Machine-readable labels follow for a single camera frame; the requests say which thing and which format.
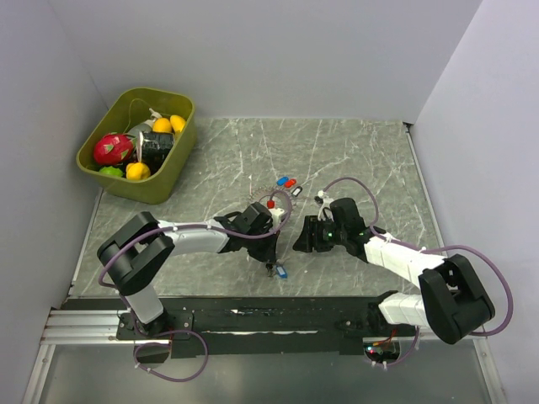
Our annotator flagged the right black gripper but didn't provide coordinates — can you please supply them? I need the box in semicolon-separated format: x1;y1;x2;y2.
292;215;348;253

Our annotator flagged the metal disc keyring organizer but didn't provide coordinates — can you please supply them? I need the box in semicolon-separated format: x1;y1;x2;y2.
247;187;296;211

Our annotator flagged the black white key tag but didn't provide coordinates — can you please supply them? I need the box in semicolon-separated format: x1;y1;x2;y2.
291;186;302;197

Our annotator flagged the red key tag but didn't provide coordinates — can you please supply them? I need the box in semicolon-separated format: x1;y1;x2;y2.
285;178;296;188

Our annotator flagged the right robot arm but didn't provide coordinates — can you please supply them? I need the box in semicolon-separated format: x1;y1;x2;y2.
293;198;495;344

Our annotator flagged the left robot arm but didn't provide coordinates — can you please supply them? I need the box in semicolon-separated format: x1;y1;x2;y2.
97;202;286;338

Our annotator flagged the olive green plastic bin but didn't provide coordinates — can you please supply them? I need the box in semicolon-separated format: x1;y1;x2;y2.
76;88;196;205

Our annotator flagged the black wrapped cup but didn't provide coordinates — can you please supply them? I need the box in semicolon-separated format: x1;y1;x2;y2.
136;131;174;163

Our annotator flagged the yellow lemon toy front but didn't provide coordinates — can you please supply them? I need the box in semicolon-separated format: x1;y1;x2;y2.
125;162;152;181

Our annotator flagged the yellow lemon toy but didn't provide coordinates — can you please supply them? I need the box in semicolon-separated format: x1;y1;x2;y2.
152;117;173;133
125;162;152;181
169;114;186;134

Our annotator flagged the yellow lemon toy back right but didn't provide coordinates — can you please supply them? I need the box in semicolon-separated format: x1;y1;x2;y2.
169;114;186;134

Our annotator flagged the yellow lemon toy back left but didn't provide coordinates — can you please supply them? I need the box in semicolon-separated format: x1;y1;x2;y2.
152;117;173;133

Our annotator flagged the grey spray bottle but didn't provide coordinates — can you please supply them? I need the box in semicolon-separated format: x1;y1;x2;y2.
126;108;162;137

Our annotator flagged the green lime toy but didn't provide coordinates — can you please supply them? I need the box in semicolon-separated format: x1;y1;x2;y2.
99;166;124;178

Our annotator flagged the red dragon fruit toy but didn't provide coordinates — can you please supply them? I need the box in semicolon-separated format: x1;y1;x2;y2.
93;133;135;166

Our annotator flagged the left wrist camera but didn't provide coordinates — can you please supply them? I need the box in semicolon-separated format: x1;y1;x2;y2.
266;199;286;226

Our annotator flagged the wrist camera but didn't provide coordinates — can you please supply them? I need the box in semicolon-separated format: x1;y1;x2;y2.
314;190;334;221
266;199;286;226

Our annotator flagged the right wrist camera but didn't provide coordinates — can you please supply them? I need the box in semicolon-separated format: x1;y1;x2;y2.
314;190;334;221

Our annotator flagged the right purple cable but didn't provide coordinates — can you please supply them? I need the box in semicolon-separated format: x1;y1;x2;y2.
315;176;513;372

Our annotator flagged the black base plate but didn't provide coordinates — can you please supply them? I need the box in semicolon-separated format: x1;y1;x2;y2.
62;296;415;359

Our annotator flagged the aluminium rail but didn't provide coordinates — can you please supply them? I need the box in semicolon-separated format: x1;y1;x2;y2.
20;305;140;404

